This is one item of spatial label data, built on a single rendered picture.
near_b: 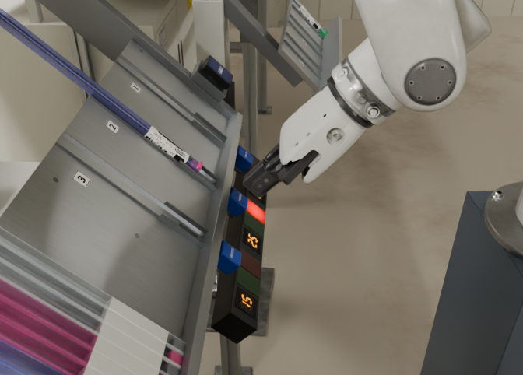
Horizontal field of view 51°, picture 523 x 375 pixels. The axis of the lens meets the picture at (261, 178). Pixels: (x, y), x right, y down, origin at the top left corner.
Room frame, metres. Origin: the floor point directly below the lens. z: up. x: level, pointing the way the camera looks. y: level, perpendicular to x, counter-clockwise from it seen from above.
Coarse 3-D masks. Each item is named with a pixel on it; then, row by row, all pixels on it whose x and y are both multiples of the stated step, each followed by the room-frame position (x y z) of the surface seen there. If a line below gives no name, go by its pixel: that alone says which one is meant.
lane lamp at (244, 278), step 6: (240, 270) 0.48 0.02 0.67; (246, 270) 0.49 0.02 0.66; (240, 276) 0.47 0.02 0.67; (246, 276) 0.48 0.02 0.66; (252, 276) 0.49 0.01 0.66; (240, 282) 0.46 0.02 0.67; (246, 282) 0.47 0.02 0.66; (252, 282) 0.48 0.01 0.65; (258, 282) 0.48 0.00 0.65; (246, 288) 0.46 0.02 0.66; (252, 288) 0.47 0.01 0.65; (258, 288) 0.48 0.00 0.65; (258, 294) 0.47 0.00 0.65
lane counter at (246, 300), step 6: (240, 294) 0.45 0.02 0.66; (246, 294) 0.45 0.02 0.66; (240, 300) 0.44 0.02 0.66; (246, 300) 0.44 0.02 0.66; (252, 300) 0.45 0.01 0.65; (240, 306) 0.43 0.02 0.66; (246, 306) 0.44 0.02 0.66; (252, 306) 0.44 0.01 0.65; (246, 312) 0.43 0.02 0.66; (252, 312) 0.43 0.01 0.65
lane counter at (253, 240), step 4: (244, 228) 0.56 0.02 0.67; (244, 232) 0.56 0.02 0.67; (248, 232) 0.56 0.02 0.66; (244, 236) 0.55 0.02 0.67; (248, 236) 0.55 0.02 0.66; (252, 236) 0.56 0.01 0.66; (256, 236) 0.57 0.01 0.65; (244, 240) 0.54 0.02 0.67; (248, 240) 0.55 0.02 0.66; (252, 240) 0.55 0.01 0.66; (256, 240) 0.56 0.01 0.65; (260, 240) 0.56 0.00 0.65; (248, 244) 0.54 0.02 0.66; (252, 244) 0.54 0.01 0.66; (256, 244) 0.55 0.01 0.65; (260, 244) 0.55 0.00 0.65; (252, 248) 0.54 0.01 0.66; (256, 248) 0.54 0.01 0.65; (260, 248) 0.55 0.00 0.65; (260, 252) 0.54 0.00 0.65
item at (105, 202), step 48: (144, 96) 0.66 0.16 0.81; (192, 96) 0.76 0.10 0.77; (96, 144) 0.51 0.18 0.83; (144, 144) 0.57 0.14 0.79; (192, 144) 0.64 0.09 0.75; (48, 192) 0.41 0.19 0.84; (96, 192) 0.44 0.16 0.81; (144, 192) 0.49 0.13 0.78; (192, 192) 0.55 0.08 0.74; (48, 240) 0.36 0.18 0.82; (96, 240) 0.39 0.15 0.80; (144, 240) 0.42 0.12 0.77; (192, 240) 0.46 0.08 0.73; (144, 288) 0.37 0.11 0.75
